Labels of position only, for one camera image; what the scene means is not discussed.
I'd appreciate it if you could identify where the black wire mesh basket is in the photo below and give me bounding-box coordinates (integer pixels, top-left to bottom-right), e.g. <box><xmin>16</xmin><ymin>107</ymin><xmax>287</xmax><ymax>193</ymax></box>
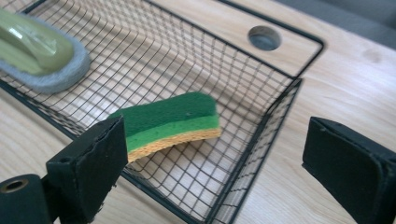
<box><xmin>0</xmin><ymin>0</ymin><xmax>326</xmax><ymax>224</ymax></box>

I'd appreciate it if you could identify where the green and yellow sponge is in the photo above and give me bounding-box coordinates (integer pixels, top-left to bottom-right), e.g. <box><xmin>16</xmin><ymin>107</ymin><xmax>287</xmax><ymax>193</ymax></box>
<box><xmin>106</xmin><ymin>91</ymin><xmax>223</xmax><ymax>164</ymax></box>

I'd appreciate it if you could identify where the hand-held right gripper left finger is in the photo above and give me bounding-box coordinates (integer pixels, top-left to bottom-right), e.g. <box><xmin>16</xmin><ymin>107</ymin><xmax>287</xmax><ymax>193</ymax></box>
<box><xmin>46</xmin><ymin>115</ymin><xmax>130</xmax><ymax>224</ymax></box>

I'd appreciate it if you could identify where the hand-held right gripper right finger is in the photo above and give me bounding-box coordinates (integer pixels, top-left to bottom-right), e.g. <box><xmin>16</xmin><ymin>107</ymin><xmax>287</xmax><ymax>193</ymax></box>
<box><xmin>301</xmin><ymin>116</ymin><xmax>396</xmax><ymax>224</ymax></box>

